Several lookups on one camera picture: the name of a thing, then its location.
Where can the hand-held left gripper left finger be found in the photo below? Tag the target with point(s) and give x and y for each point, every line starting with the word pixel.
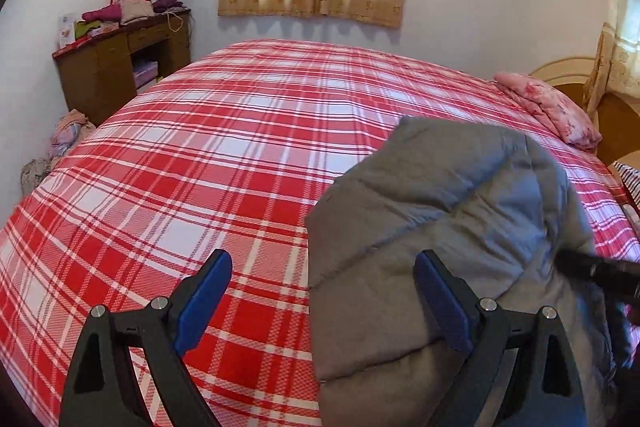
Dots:
pixel 205 302

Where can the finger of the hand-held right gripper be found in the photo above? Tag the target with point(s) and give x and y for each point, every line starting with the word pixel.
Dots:
pixel 600 271

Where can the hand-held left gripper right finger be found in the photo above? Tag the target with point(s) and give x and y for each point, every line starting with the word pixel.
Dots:
pixel 442 302

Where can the grey-blue puffer jacket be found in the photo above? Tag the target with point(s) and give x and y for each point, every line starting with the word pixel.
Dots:
pixel 450 187

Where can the grey patterned clothes heap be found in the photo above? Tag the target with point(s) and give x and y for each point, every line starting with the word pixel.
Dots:
pixel 35 177

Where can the pink clothes heap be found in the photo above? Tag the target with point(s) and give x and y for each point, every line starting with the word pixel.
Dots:
pixel 70 134

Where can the striped cloth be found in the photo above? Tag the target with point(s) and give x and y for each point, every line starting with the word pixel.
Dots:
pixel 629 182

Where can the wooden bed headboard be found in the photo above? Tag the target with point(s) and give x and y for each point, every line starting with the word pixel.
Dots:
pixel 620 132

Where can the bed with red plaid blanket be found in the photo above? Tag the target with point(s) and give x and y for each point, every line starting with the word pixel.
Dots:
pixel 200 157

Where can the pink floral pillow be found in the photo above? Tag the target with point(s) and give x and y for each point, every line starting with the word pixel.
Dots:
pixel 550 104

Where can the beige curtain beside headboard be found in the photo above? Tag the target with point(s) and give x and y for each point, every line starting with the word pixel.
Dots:
pixel 617 57

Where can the pink box in desk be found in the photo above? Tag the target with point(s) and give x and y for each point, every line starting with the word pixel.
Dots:
pixel 146 73

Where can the brown wooden desk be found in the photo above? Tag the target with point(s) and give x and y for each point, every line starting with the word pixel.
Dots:
pixel 105 72

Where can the green folded cloth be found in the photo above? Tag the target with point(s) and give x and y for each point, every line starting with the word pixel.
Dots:
pixel 87 29

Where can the beige quilted garment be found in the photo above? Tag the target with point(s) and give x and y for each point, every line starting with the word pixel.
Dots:
pixel 136 11

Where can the dark purple folded garment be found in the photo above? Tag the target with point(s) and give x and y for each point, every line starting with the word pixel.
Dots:
pixel 166 3

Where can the white printed card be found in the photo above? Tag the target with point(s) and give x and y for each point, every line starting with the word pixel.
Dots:
pixel 66 31

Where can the magenta folded garment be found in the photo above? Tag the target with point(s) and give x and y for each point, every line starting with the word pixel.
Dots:
pixel 102 13

